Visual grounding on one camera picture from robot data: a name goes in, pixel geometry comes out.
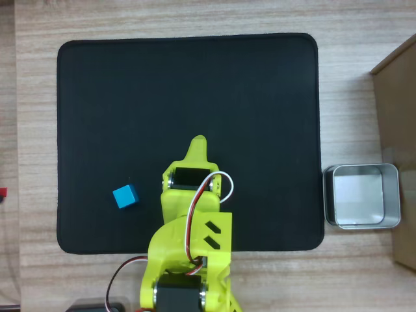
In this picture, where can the small red black object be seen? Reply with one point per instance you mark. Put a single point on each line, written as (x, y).
(3, 193)

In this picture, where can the brown cardboard box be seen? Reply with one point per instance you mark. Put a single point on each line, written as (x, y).
(398, 130)

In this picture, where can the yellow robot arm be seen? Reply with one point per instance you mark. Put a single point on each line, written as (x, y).
(175, 240)

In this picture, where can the square metal tin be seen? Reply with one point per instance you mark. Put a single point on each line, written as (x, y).
(360, 195)

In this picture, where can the yellow gripper black servo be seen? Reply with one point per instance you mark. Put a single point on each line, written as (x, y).
(177, 203)

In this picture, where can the blue cube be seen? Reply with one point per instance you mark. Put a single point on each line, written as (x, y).
(125, 196)

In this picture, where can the black box clear plastic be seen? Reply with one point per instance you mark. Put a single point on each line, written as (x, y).
(97, 306)

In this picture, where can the black rectangular mat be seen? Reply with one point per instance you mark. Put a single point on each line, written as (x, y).
(162, 97)

